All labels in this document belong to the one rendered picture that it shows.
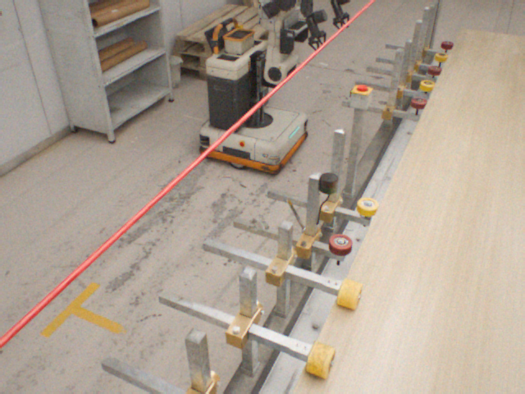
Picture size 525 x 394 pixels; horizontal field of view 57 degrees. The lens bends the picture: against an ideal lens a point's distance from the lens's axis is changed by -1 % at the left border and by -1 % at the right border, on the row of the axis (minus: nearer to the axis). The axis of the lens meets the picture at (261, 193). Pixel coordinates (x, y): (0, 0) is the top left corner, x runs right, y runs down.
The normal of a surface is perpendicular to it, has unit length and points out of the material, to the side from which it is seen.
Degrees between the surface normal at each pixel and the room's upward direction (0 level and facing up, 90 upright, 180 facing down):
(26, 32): 90
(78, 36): 90
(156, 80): 90
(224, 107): 90
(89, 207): 0
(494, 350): 0
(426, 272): 0
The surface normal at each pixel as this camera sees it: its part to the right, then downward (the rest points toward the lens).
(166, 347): 0.00, -0.81
